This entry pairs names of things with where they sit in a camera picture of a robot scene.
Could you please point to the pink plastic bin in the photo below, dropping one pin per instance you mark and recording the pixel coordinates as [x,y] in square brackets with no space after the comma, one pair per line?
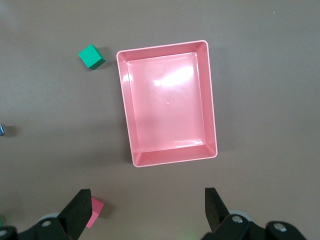
[167,105]

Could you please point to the green foam cube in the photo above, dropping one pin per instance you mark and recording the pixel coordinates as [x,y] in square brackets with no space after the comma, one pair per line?
[91,57]

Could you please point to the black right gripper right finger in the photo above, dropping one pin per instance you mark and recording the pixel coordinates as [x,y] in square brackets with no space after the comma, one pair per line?
[220,215]

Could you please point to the pink foam cube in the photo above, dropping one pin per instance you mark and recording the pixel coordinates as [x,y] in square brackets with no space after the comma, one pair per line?
[96,210]

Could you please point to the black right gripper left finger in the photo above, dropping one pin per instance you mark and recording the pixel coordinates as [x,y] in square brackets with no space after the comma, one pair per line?
[72,215]

